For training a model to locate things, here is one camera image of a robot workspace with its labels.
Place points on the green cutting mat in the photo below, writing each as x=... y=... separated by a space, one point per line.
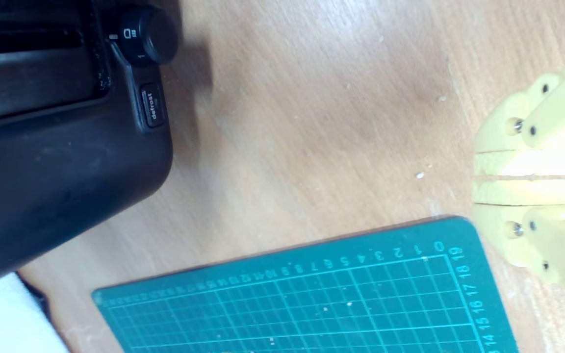
x=312 y=304

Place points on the black two-slot toaster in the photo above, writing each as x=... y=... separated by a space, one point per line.
x=42 y=171

